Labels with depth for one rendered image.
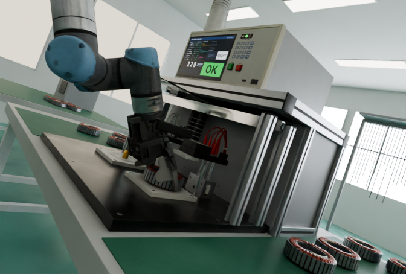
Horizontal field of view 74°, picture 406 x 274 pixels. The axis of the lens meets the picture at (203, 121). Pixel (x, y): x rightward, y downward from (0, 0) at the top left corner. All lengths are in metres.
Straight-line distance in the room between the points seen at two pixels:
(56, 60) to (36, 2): 4.91
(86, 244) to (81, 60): 0.29
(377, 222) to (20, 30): 7.57
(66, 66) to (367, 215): 6.87
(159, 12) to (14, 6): 2.58
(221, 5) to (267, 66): 1.71
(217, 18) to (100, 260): 2.13
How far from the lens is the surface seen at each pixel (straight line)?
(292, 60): 0.89
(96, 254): 0.44
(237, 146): 0.92
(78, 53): 0.51
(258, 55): 0.83
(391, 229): 6.99
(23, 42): 5.34
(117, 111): 5.82
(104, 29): 5.66
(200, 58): 1.02
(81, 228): 0.49
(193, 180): 0.85
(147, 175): 0.73
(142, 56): 0.62
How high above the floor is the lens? 0.95
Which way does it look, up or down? 2 degrees up
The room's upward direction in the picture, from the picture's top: 20 degrees clockwise
